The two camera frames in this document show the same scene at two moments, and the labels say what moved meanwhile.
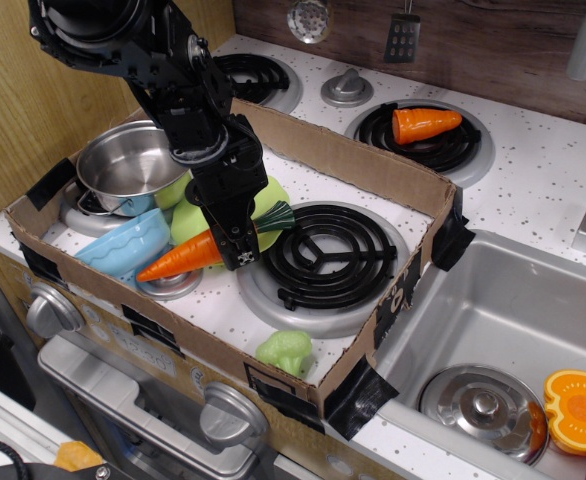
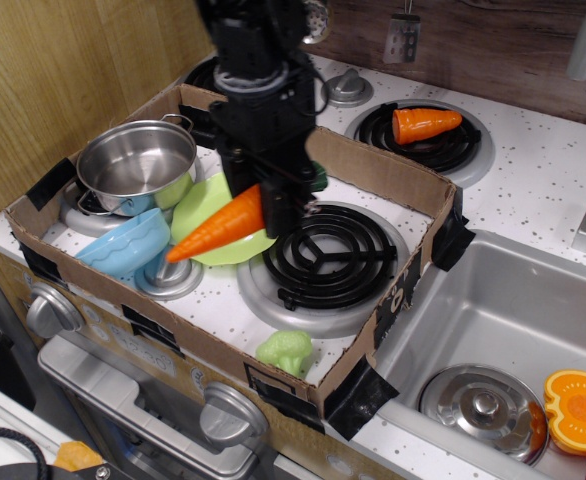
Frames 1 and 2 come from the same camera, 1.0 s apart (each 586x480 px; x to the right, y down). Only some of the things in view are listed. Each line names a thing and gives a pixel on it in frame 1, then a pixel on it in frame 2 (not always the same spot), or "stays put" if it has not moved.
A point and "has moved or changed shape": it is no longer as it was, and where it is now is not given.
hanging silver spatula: [403, 34] stays put
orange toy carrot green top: [201, 250] has moved or changed shape
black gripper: [225, 188] → [264, 123]
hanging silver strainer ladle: [307, 21] stays put
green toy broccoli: [285, 349] stays put
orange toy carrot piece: [409, 124] stays put
